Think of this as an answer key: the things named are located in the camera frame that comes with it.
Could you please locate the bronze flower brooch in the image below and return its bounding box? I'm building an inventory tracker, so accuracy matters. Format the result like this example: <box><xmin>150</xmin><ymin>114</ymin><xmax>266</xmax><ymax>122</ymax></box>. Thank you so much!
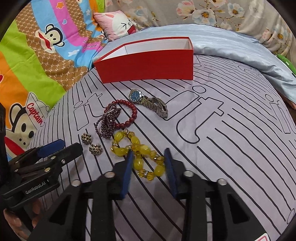
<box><xmin>81</xmin><ymin>133</ymin><xmax>92</xmax><ymax>145</ymax></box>
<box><xmin>89</xmin><ymin>144</ymin><xmax>103</xmax><ymax>156</ymax></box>

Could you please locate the light blue satin quilt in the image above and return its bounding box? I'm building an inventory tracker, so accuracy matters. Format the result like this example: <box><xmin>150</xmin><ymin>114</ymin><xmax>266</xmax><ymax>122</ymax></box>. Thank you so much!
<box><xmin>93</xmin><ymin>24</ymin><xmax>295</xmax><ymax>102</ymax></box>

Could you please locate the pink rabbit cushion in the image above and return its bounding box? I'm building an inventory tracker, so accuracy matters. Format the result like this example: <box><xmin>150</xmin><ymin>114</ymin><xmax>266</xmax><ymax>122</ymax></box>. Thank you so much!
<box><xmin>93</xmin><ymin>11</ymin><xmax>138</xmax><ymax>41</ymax></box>

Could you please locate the person's left hand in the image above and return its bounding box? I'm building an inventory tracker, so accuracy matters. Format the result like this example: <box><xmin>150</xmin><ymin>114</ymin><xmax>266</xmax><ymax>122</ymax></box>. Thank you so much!
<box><xmin>3</xmin><ymin>199</ymin><xmax>43</xmax><ymax>240</ymax></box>

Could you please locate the dark red bead bracelet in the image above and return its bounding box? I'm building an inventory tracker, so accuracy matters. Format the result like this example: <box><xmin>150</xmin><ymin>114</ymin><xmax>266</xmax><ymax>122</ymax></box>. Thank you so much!
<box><xmin>104</xmin><ymin>99</ymin><xmax>138</xmax><ymax>130</ymax></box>

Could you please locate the silver blue-dial wristwatch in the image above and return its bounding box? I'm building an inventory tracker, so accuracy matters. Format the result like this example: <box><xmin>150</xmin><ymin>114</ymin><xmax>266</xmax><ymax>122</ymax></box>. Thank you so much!
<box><xmin>128</xmin><ymin>89</ymin><xmax>168</xmax><ymax>118</ymax></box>

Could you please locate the red open jewelry box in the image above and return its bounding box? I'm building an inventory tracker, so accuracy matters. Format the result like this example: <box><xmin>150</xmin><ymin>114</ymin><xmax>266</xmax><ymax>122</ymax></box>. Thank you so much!
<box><xmin>94</xmin><ymin>37</ymin><xmax>194</xmax><ymax>83</ymax></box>

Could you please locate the colourful monkey cartoon blanket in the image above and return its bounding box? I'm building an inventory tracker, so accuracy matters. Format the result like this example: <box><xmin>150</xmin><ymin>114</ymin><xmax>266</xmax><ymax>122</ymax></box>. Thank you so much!
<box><xmin>1</xmin><ymin>1</ymin><xmax>106</xmax><ymax>159</ymax></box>

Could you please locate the yellow glass bead bracelet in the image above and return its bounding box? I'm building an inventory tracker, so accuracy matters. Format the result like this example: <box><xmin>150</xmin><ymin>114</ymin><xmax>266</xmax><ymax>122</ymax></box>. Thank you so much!
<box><xmin>110</xmin><ymin>129</ymin><xmax>158</xmax><ymax>158</ymax></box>
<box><xmin>132</xmin><ymin>150</ymin><xmax>166</xmax><ymax>182</ymax></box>

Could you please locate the garnet small bead strand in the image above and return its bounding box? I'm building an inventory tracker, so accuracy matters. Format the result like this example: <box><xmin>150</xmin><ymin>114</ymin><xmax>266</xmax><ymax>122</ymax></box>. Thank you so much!
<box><xmin>94</xmin><ymin>103</ymin><xmax>121</xmax><ymax>138</ymax></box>

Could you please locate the green plastic object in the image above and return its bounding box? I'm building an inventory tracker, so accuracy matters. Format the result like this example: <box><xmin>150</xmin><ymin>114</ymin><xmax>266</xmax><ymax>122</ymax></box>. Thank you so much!
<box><xmin>276</xmin><ymin>54</ymin><xmax>296</xmax><ymax>74</ymax></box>

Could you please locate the grey floral blanket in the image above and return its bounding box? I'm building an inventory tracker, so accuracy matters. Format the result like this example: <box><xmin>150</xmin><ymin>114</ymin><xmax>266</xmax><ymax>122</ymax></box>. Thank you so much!
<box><xmin>105</xmin><ymin>0</ymin><xmax>295</xmax><ymax>61</ymax></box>

